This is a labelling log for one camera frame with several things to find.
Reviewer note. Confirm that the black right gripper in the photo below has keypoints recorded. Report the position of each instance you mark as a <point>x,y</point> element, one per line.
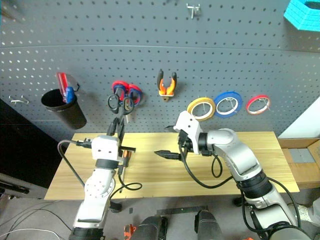
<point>185,142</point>

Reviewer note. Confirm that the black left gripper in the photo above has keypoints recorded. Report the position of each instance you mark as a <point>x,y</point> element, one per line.
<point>122,165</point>

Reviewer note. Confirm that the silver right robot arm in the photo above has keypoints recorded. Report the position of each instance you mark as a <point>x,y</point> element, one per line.
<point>240,156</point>

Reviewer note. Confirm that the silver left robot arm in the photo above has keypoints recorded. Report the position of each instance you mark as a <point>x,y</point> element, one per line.
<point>98,186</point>

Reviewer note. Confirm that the yellow tape roll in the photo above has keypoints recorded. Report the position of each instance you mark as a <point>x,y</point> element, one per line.
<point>192,105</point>

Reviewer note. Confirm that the blue tape roll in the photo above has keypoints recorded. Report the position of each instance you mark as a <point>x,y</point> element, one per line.
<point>225,96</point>

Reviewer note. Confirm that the red and blue tools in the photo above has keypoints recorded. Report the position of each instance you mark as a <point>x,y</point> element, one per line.
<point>63,81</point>

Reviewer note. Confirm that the red tape roll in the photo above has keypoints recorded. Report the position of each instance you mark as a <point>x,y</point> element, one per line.
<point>251,101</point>

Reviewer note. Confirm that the grey perforated pegboard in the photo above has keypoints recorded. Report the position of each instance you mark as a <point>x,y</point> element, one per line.
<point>150,37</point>

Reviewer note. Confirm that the orange black tool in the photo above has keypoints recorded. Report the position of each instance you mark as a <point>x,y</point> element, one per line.
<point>128,155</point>

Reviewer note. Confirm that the orange black pliers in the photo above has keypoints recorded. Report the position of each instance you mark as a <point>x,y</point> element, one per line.
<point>163,87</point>

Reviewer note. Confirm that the black cup holder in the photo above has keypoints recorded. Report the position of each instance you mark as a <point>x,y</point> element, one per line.
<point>65,112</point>

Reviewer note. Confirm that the black flat floor bar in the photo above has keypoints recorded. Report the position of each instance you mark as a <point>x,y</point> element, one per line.
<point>182,210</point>

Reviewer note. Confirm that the black table foot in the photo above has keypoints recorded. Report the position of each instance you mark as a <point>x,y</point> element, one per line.
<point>116,207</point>
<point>237,201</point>

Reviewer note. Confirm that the dark rounded shape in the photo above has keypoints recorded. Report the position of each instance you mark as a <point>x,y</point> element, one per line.
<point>208,225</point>
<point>151,228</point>

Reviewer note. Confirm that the black cabinet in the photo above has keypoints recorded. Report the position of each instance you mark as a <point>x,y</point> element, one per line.
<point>22,145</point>

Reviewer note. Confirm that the orange black floor object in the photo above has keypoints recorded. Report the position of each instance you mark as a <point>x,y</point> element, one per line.
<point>129,231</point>

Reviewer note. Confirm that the black tripod legs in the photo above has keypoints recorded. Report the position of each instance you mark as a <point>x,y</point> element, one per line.
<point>12,188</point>

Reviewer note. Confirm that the grey flat pad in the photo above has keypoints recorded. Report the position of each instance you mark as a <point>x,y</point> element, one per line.
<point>301,155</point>

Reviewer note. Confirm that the silver double peg hook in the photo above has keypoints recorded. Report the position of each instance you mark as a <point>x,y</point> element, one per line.
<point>193,8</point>

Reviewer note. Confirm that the white panel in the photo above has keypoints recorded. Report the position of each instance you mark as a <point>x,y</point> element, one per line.
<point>303,122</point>

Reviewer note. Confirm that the brown cardboard box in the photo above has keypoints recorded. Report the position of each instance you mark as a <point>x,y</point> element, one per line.
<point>303,172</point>

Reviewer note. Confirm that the grey robot torso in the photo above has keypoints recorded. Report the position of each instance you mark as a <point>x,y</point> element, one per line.
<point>292,232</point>

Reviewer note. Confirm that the cyan plastic basket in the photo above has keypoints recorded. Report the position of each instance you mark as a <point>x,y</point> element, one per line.
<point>300,16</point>

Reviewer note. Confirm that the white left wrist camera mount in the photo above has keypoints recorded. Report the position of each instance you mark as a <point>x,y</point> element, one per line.
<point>105,148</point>

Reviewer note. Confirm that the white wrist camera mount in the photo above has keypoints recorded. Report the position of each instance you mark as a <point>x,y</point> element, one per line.
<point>105,148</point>
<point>190,125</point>

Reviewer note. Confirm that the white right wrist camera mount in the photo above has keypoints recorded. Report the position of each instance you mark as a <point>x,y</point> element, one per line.
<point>190,125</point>

